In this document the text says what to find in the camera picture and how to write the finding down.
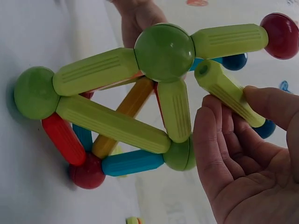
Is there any blue rod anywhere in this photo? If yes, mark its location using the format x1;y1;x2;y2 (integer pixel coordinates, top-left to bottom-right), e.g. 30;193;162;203
101;149;165;177
188;57;224;72
72;123;94;154

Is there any short red rod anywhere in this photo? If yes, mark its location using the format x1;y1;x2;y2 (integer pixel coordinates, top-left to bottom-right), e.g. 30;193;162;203
153;81;167;128
42;113;87;167

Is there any large green ball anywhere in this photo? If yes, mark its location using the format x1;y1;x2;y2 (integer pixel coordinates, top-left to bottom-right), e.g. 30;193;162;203
13;66;61;120
134;22;196;84
163;134;197;172

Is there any long orange rod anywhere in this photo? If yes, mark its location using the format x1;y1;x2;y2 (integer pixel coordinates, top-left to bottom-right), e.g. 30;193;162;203
93;70;146;91

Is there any person's right hand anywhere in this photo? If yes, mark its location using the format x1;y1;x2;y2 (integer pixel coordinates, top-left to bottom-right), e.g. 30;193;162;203
193;85;299;224

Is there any dark red ball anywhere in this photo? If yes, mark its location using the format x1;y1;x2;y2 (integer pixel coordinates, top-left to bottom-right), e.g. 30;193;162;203
259;13;299;60
79;91;95;100
68;151;107;190

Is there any long light green rod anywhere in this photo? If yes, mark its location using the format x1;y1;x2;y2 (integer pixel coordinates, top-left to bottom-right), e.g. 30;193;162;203
56;95;171;154
191;23;269;59
52;48;141;96

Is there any person's left hand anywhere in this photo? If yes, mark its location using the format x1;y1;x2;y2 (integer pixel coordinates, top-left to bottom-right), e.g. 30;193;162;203
109;0;168;49

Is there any long yellow rod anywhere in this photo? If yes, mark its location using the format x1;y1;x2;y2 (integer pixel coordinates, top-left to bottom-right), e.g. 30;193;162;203
91;76;155;160

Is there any blue ball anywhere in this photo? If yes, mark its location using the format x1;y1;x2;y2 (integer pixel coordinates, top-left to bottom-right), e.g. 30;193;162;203
252;119;277;140
221;53;248;71

